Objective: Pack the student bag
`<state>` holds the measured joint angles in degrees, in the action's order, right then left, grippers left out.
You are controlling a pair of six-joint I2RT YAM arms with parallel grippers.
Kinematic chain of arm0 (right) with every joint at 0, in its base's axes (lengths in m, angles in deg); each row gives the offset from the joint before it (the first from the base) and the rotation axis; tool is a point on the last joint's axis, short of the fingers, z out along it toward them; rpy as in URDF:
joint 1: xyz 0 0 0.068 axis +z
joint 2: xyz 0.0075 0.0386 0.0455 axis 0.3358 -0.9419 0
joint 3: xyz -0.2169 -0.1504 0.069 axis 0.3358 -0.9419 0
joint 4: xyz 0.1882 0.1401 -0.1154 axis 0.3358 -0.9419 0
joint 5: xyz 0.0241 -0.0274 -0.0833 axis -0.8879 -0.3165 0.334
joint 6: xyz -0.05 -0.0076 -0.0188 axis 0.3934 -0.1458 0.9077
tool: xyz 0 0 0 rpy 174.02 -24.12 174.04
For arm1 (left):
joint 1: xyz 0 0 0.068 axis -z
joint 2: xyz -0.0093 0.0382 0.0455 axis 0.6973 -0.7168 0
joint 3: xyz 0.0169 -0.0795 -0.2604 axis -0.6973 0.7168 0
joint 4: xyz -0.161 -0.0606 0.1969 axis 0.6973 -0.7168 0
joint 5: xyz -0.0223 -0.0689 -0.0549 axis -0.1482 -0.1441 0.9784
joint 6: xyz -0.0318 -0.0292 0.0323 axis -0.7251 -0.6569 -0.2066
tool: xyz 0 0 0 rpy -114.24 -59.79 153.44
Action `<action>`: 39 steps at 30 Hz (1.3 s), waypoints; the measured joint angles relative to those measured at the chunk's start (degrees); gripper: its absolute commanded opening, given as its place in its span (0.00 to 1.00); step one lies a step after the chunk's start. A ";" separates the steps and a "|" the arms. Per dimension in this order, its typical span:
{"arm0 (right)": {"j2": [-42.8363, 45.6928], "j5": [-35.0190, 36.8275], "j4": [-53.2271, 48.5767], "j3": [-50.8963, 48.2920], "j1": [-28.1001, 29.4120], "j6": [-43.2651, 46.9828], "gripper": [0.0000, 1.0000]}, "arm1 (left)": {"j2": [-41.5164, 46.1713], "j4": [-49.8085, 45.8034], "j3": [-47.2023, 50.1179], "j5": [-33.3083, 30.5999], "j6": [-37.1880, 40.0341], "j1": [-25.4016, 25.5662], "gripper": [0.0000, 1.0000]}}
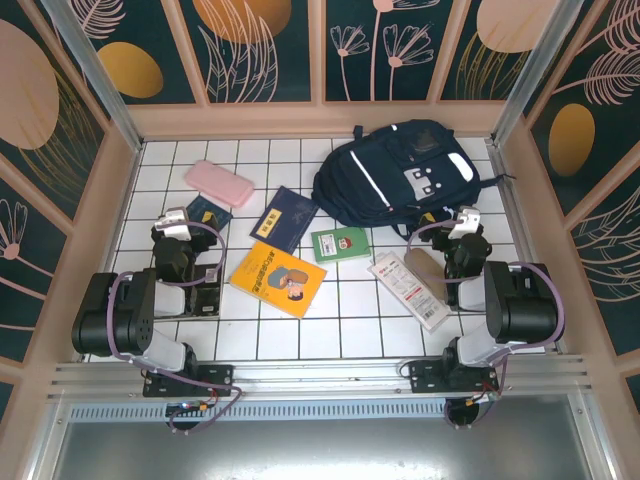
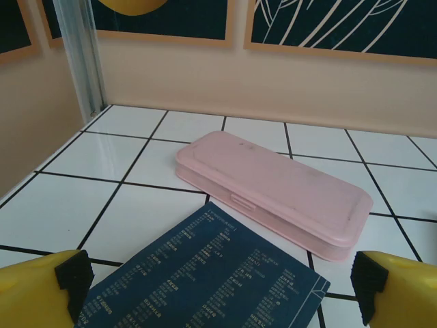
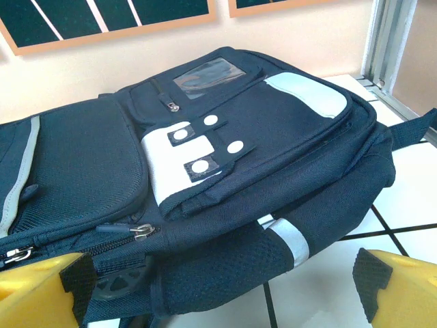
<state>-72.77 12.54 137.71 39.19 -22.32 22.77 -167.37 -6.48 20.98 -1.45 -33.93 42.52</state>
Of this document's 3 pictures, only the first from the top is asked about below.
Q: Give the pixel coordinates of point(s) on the dark teal gold-print notebook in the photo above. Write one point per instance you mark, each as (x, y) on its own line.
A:
(196, 205)

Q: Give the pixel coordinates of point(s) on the pink pencil case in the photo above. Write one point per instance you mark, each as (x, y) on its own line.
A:
(220, 182)

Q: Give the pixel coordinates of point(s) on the black book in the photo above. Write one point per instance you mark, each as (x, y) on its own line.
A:
(205, 302)

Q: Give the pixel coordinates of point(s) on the navy blue backpack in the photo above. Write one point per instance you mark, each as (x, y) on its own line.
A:
(400, 165)

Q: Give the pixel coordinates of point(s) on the white ruler set package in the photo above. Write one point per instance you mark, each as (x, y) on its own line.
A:
(405, 285)

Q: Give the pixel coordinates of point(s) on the navy book with yellow label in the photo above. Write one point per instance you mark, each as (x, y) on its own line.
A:
(290, 215)

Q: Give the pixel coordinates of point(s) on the yellow cartoon picture book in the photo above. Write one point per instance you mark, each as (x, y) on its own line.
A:
(270, 280)

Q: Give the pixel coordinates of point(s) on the green notebook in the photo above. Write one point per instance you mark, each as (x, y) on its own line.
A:
(345, 245)

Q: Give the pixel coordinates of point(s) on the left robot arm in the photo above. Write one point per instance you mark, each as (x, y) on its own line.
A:
(110, 320)

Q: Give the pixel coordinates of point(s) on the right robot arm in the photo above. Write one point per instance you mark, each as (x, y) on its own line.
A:
(520, 310)

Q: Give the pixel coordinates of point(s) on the tan pencil pouch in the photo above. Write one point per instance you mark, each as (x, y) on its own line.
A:
(422, 265)

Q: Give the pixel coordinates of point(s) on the yellow power connector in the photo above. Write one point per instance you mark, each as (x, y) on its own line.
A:
(472, 401)
(202, 408)

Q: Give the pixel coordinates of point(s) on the grey metal front panel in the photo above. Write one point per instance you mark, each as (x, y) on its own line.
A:
(320, 450)

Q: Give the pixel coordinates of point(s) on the aluminium side rail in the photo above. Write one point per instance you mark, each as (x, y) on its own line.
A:
(526, 250)

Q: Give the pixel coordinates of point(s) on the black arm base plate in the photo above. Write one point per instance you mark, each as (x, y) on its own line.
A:
(220, 375)
(422, 375)

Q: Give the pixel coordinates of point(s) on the aluminium corner post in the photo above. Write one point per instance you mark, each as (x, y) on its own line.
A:
(100, 75)
(535, 70)

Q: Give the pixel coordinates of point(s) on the aluminium front rail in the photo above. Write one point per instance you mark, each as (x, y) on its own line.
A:
(320, 372)

